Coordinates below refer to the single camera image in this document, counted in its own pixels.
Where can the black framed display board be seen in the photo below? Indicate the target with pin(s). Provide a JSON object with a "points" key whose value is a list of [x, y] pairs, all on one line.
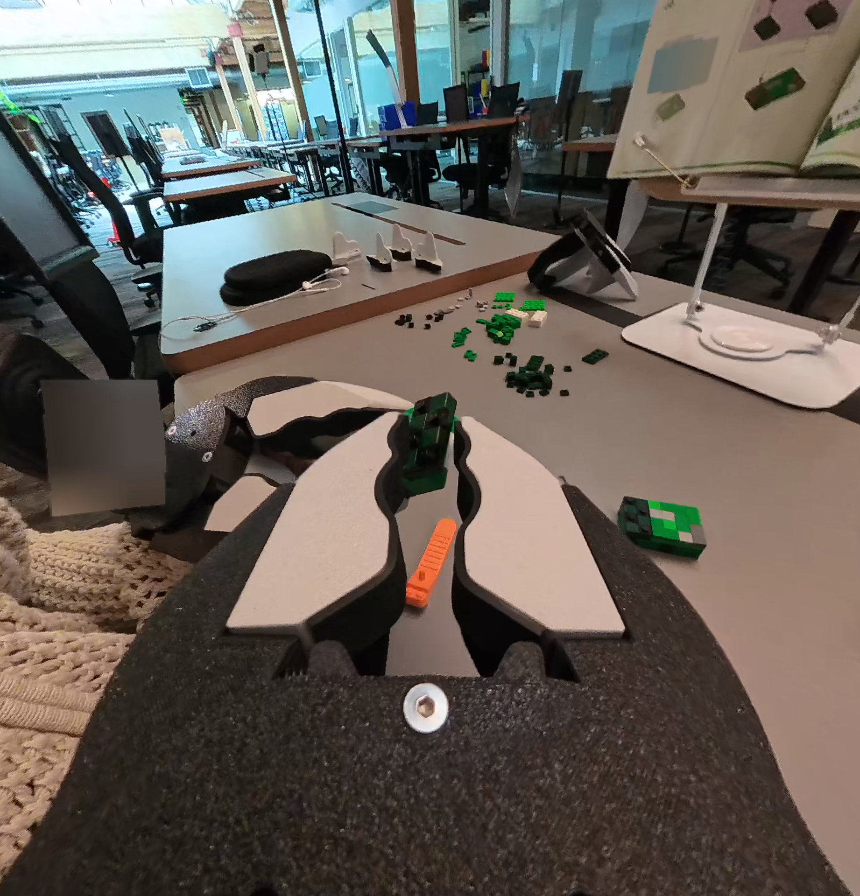
{"points": [[17, 196]]}

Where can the orange brick separator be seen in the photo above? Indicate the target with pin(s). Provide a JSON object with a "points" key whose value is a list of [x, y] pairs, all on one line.
{"points": [[430, 560]]}

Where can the row of small black pieces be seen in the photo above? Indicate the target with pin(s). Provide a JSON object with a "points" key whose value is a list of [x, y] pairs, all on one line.
{"points": [[405, 320]]}

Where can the white triangular stand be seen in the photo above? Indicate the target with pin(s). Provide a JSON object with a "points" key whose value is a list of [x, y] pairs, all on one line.
{"points": [[598, 283]]}

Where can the white book stand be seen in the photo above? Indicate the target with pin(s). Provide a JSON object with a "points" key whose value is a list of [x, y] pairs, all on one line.
{"points": [[752, 357]]}

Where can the slim wooden post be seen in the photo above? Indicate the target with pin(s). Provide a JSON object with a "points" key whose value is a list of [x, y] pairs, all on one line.
{"points": [[290, 63]]}

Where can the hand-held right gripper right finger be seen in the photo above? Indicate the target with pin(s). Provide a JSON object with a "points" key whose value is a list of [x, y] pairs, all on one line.
{"points": [[542, 553]]}

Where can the green white lego assembly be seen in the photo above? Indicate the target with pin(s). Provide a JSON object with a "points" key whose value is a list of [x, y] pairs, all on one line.
{"points": [[423, 476]]}

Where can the pile of bright green bricks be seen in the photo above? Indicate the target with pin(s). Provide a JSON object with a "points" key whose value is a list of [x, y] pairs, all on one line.
{"points": [[500, 325]]}

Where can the all-white wedge dock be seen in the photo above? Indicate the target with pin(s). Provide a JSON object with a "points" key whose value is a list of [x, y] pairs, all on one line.
{"points": [[342, 248]]}

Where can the green cube lego model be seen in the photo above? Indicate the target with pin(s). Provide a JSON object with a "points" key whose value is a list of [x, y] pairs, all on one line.
{"points": [[661, 528]]}

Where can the blue storage bins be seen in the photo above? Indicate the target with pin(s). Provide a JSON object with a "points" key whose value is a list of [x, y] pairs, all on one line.
{"points": [[395, 113]]}

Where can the long wooden desk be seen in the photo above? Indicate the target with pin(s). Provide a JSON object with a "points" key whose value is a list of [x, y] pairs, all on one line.
{"points": [[458, 126]]}

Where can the black rounded case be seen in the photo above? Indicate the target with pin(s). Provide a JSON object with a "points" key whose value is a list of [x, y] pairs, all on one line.
{"points": [[276, 276]]}

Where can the thick wooden post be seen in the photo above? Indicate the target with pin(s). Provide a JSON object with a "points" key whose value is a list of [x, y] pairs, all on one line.
{"points": [[405, 49]]}

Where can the black office chair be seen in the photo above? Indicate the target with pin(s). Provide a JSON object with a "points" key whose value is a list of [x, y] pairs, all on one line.
{"points": [[115, 210]]}

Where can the black smartphone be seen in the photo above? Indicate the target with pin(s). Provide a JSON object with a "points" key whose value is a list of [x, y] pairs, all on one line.
{"points": [[601, 241]]}

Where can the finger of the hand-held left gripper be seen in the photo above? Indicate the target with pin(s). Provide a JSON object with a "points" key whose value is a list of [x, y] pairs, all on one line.
{"points": [[237, 504], [311, 402]]}

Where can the brown top desk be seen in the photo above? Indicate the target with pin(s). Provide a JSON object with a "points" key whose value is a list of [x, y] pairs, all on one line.
{"points": [[206, 164], [220, 185]]}

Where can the pile of dark green bricks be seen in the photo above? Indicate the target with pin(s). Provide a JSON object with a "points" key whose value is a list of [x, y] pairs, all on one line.
{"points": [[531, 378]]}

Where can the black headband device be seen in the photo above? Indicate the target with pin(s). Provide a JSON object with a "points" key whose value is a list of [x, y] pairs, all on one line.
{"points": [[545, 266]]}

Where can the black tripod pole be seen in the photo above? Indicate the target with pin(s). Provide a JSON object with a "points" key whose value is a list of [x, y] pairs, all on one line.
{"points": [[330, 98]]}

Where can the small grey lego pieces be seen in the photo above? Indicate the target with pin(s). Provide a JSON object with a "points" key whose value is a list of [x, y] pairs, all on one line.
{"points": [[461, 301]]}

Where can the open instruction booklet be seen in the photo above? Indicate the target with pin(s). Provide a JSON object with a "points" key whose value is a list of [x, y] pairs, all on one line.
{"points": [[717, 105]]}

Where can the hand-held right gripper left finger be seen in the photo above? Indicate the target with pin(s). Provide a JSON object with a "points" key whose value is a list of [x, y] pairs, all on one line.
{"points": [[318, 553]]}

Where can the white wedge dock black base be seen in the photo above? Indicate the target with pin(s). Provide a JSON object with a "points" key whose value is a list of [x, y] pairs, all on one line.
{"points": [[400, 245], [381, 255], [428, 255]]}

